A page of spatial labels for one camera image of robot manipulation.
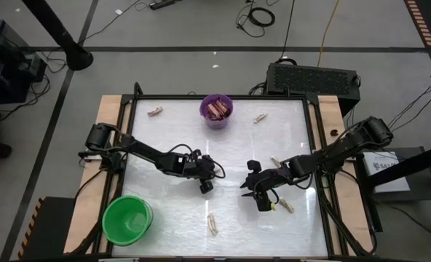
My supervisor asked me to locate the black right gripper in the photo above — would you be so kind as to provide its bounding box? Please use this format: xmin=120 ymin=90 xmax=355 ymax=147
xmin=240 ymin=159 xmax=293 ymax=213

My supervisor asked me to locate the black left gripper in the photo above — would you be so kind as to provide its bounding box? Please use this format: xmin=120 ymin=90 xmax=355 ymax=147
xmin=186 ymin=148 xmax=221 ymax=194

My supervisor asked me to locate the purple halloween bucket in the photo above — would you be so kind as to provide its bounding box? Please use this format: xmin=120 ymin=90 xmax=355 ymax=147
xmin=199 ymin=93 xmax=234 ymax=130

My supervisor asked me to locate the green plastic bucket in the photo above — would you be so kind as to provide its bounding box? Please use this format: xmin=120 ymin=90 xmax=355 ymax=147
xmin=101 ymin=195 xmax=154 ymax=247

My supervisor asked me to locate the wooden side board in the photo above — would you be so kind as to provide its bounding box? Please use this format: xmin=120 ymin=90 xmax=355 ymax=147
xmin=308 ymin=95 xmax=375 ymax=255
xmin=63 ymin=95 xmax=133 ymax=255

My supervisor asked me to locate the black computer case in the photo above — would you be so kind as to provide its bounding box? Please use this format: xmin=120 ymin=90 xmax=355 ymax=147
xmin=265 ymin=62 xmax=362 ymax=117

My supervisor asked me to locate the white paper sign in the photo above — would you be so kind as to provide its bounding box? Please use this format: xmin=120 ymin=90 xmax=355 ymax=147
xmin=363 ymin=151 xmax=411 ymax=194

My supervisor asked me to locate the black side stand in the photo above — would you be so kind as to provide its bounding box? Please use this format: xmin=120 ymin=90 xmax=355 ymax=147
xmin=357 ymin=141 xmax=431 ymax=205

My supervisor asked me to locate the black power strip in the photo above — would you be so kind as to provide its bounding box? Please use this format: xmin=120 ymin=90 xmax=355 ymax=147
xmin=149 ymin=0 xmax=176 ymax=11

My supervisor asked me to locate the black stand pole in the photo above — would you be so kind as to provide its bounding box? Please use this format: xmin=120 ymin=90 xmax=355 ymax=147
xmin=20 ymin=0 xmax=95 ymax=72

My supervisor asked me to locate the black equipment stack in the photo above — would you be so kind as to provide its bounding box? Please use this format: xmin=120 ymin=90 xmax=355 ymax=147
xmin=0 ymin=17 xmax=48 ymax=106

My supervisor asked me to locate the black table frame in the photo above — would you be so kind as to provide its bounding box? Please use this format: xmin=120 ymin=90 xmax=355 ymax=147
xmin=91 ymin=82 xmax=375 ymax=261

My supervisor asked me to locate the coiled black cable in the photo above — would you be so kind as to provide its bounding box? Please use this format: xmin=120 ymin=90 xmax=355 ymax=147
xmin=236 ymin=3 xmax=277 ymax=39

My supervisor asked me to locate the black hanging cable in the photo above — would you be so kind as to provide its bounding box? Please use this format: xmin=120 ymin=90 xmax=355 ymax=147
xmin=280 ymin=0 xmax=296 ymax=62

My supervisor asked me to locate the yellow cable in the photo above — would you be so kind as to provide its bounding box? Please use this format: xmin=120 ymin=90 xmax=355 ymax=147
xmin=316 ymin=0 xmax=342 ymax=67

